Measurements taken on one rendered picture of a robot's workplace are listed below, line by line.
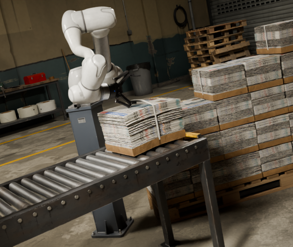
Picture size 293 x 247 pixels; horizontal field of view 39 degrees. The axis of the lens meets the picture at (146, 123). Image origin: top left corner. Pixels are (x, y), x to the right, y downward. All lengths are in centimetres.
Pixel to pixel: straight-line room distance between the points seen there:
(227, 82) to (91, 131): 106
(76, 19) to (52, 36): 731
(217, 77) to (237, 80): 16
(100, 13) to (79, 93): 61
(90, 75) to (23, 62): 753
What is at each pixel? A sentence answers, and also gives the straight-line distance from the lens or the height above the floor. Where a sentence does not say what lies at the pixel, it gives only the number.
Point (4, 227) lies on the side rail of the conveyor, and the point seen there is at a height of 77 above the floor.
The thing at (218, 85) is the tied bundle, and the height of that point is 94.
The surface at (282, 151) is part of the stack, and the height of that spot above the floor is 31.
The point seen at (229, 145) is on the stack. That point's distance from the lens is 322.
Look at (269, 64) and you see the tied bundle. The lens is 330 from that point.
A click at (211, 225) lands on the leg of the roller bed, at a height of 29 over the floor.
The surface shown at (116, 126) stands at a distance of 223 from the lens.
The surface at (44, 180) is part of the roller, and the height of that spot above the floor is 80.
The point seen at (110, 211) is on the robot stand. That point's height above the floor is 19.
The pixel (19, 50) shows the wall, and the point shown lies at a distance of 951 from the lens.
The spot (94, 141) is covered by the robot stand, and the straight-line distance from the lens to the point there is 301.
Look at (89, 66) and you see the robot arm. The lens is 201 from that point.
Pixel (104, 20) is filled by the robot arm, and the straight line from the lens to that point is 252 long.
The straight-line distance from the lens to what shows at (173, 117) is 231.
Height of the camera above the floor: 140
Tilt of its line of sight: 12 degrees down
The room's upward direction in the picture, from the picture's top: 11 degrees counter-clockwise
